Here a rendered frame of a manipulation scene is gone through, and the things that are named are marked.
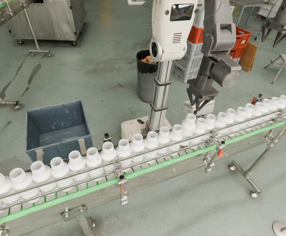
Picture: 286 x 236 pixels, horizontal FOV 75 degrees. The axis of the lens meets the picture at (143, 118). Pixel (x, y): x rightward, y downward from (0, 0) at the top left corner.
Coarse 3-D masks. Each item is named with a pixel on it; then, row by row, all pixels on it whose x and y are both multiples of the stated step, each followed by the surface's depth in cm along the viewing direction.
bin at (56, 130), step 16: (32, 112) 110; (48, 112) 114; (64, 112) 118; (80, 112) 123; (32, 128) 109; (48, 128) 122; (64, 128) 127; (80, 128) 129; (32, 144) 101; (48, 144) 117; (64, 144) 95; (80, 144) 95; (32, 160) 93; (48, 160) 98
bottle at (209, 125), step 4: (208, 116) 83; (212, 116) 83; (208, 120) 81; (212, 120) 81; (208, 124) 82; (212, 124) 83; (208, 128) 83; (212, 128) 83; (204, 132) 85; (204, 136) 86; (208, 136) 87; (204, 140) 89
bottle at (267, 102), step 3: (264, 99) 94; (267, 99) 94; (261, 102) 95; (264, 102) 92; (267, 102) 94; (270, 102) 93; (264, 105) 93; (267, 105) 92; (264, 108) 94; (267, 108) 94; (264, 111) 94; (267, 111) 94; (258, 120) 98; (261, 120) 99; (255, 123) 100; (258, 123) 100; (255, 126) 101
